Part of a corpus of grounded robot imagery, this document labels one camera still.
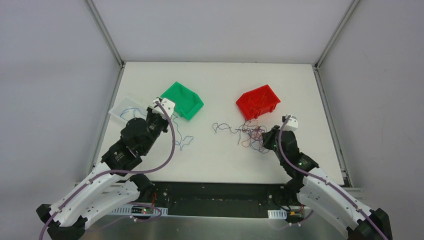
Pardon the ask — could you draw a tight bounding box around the purple wire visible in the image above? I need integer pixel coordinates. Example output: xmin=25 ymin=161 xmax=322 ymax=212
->
xmin=211 ymin=122 xmax=246 ymax=135
xmin=236 ymin=120 xmax=271 ymax=155

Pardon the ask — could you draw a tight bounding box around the orange wire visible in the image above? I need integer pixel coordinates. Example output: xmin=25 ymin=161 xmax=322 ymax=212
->
xmin=236 ymin=119 xmax=268 ymax=148
xmin=248 ymin=92 xmax=274 ymax=112

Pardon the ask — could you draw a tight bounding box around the clear plastic bin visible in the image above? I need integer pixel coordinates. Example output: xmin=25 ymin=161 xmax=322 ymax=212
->
xmin=108 ymin=96 xmax=148 ymax=125

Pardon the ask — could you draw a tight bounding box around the red plastic bin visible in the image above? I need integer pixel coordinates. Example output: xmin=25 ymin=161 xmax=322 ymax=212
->
xmin=235 ymin=84 xmax=281 ymax=121

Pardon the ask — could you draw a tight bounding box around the green plastic bin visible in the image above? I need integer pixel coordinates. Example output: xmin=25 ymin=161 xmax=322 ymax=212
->
xmin=160 ymin=81 xmax=204 ymax=121

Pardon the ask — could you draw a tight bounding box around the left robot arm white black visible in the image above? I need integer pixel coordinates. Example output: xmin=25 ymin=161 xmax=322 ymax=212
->
xmin=36 ymin=100 xmax=176 ymax=240

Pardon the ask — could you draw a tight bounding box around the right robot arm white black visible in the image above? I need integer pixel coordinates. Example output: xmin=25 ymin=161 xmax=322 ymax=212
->
xmin=261 ymin=125 xmax=393 ymax=240

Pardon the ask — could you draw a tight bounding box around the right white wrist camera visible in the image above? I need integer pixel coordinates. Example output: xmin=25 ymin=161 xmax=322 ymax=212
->
xmin=282 ymin=114 xmax=299 ymax=132

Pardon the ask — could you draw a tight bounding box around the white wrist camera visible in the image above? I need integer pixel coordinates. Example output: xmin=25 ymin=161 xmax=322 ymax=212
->
xmin=282 ymin=114 xmax=299 ymax=132
xmin=151 ymin=97 xmax=176 ymax=119

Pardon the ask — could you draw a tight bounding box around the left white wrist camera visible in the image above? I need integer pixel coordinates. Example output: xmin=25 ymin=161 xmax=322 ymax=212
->
xmin=151 ymin=97 xmax=176 ymax=119

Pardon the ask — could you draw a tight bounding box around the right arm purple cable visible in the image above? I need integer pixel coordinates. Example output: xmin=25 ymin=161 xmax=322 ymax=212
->
xmin=277 ymin=115 xmax=388 ymax=240

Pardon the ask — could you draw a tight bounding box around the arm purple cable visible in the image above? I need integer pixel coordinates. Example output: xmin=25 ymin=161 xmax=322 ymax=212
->
xmin=38 ymin=100 xmax=176 ymax=240
xmin=277 ymin=115 xmax=388 ymax=240

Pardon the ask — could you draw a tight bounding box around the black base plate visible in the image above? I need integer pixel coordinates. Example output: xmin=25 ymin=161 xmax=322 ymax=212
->
xmin=153 ymin=181 xmax=301 ymax=219

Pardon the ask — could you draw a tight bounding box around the left slotted cable duct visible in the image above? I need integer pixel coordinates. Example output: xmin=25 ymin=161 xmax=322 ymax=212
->
xmin=109 ymin=204 xmax=168 ymax=217

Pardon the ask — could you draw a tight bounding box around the slotted cable duct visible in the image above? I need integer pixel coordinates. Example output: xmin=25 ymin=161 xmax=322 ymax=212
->
xmin=267 ymin=209 xmax=287 ymax=220
xmin=109 ymin=204 xmax=168 ymax=217

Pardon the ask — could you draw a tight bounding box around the right slotted cable duct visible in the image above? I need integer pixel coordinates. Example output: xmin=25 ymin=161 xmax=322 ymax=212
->
xmin=267 ymin=209 xmax=287 ymax=220

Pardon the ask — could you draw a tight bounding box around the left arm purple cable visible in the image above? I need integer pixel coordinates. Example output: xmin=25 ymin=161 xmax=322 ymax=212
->
xmin=38 ymin=100 xmax=176 ymax=240

